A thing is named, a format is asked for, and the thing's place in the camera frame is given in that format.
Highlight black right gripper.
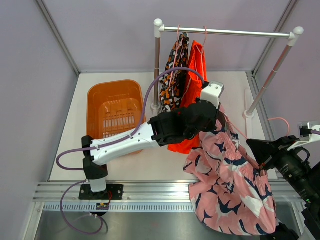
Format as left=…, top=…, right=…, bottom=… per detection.
left=247, top=134, right=320, bottom=206

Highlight pink wire hanger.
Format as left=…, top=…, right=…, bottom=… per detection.
left=219, top=109, right=291, bottom=173

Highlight pink navy patterned shorts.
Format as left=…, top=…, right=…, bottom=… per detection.
left=183, top=112, right=278, bottom=236

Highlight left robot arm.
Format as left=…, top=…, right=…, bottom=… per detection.
left=79, top=98, right=221, bottom=200

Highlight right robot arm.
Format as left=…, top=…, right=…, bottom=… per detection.
left=246, top=135, right=320, bottom=240

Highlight black orange patterned shorts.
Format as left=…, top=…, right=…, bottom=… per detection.
left=159, top=32, right=190, bottom=113

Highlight pink hanger under orange shorts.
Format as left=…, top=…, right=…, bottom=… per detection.
left=196, top=26, right=208, bottom=80

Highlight pink hanger under patterned shorts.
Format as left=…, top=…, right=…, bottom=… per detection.
left=169, top=25, right=181, bottom=87

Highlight orange plastic basket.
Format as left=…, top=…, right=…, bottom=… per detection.
left=81, top=79, right=144, bottom=148

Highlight silver clothes rack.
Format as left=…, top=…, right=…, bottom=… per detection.
left=150, top=18, right=305, bottom=146

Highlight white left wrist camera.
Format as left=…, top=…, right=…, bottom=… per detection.
left=200, top=81, right=225, bottom=110

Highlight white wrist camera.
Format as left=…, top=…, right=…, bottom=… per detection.
left=285, top=120, right=320, bottom=152
left=200, top=81, right=225, bottom=110

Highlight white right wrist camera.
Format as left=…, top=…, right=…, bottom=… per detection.
left=285, top=120, right=320, bottom=152

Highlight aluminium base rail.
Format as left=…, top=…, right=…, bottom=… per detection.
left=32, top=181, right=193, bottom=213

